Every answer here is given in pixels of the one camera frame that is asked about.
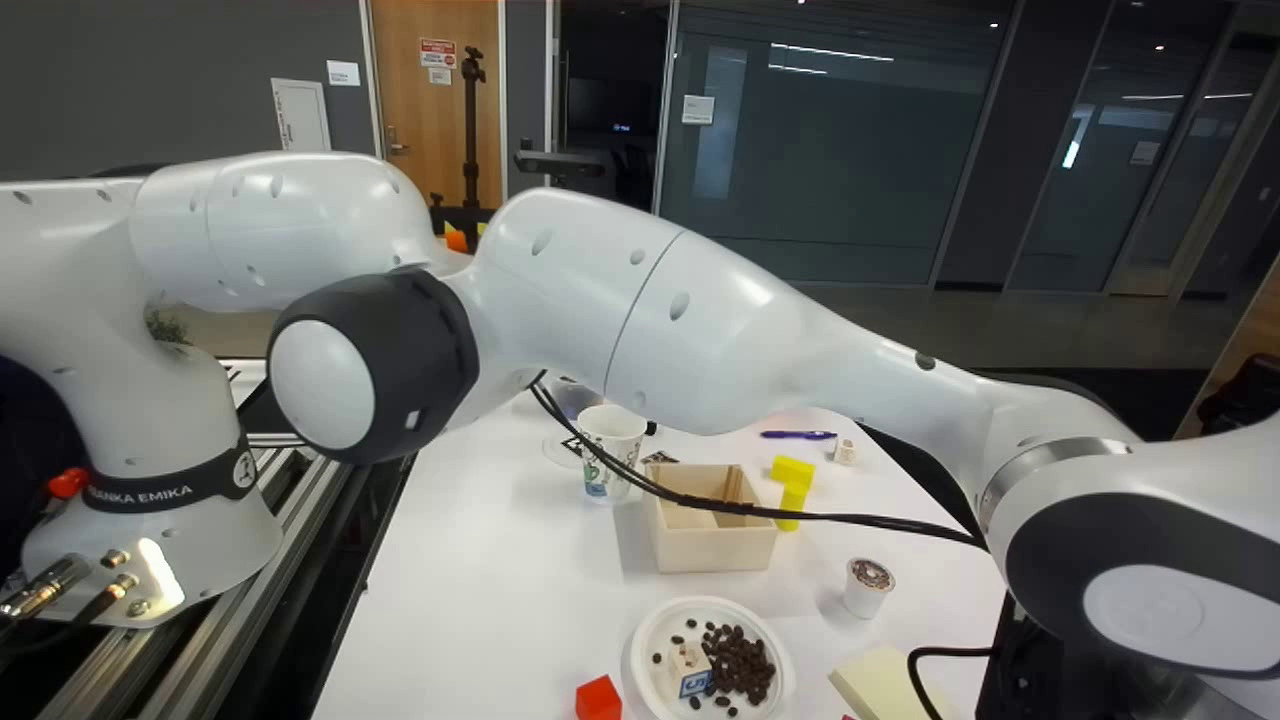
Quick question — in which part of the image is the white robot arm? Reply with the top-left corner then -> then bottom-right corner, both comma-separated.
0,153 -> 1280,679

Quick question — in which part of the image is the patterned paper cup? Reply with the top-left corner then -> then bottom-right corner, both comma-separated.
575,406 -> 648,504

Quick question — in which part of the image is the blue pen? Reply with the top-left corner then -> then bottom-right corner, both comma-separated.
762,429 -> 840,442

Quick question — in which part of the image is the wooden box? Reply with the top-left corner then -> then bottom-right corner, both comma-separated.
642,466 -> 775,573

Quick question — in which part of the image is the yellow block lying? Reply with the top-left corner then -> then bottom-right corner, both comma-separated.
767,457 -> 816,533

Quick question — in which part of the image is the black tripod pole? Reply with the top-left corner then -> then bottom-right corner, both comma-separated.
431,49 -> 485,256

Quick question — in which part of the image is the white plate with dark pieces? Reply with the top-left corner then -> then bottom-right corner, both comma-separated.
625,595 -> 795,720

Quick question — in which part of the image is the small white tape roll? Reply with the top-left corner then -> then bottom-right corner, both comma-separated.
840,555 -> 897,620

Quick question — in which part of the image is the red small cube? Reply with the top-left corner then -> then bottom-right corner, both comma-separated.
575,675 -> 625,720

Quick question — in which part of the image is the yellow sticky note pad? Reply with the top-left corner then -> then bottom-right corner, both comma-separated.
828,650 -> 929,720

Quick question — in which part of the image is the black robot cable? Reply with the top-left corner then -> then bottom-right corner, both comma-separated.
524,369 -> 997,720

